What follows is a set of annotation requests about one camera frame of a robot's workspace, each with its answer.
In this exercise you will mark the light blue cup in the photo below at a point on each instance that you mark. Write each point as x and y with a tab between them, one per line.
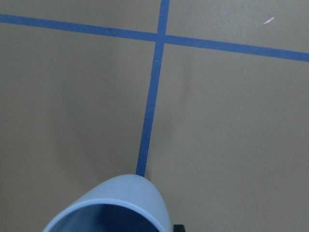
126	203

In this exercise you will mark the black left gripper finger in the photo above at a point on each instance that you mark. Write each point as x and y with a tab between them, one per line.
178	228

